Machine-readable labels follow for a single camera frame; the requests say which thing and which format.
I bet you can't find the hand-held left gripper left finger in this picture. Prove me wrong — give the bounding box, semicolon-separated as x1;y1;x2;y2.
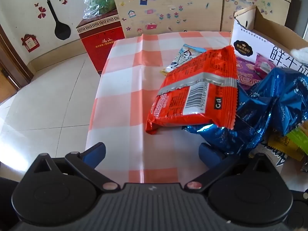
34;142;119;193

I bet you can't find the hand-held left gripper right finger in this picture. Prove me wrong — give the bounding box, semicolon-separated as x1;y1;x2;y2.
185;143;277;194

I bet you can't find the blue foil snack packet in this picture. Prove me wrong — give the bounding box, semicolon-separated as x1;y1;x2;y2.
182;87;277;159
250;67;308;136

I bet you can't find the orange snack packet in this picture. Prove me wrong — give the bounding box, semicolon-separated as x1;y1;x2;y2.
146;45;239;135

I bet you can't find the yellow snack packet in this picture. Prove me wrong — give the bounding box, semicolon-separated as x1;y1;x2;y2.
267;135;306;162

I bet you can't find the purple snack packet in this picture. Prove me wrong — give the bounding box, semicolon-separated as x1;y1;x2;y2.
236;55;263;92

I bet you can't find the pale cartoon snack packet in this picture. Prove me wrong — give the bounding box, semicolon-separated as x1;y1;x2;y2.
161;44;207;76

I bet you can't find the magenta snack packet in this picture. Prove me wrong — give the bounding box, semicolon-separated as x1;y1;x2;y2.
254;54;277;76

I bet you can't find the white printed cardboard box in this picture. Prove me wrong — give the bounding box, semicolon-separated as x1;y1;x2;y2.
230;5;308;174

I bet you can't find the green snack packet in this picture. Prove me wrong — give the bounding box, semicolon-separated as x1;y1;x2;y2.
286;127;308;157

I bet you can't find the red patterned box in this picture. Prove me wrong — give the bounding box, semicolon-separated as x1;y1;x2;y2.
76;9;126;77

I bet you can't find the clear bag of green vegetables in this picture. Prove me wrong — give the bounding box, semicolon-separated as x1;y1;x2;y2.
78;0;118;20

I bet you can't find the wooden cabinet with stickers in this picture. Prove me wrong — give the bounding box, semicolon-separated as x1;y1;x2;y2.
107;0;293;39

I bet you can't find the brown wooden door frame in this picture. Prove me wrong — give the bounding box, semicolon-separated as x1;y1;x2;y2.
0;24;34;104

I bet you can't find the black vase wall sticker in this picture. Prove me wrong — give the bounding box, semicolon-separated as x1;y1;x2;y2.
29;0;73;40

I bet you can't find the red house wall sticker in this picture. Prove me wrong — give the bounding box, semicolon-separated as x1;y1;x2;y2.
20;34;39;53

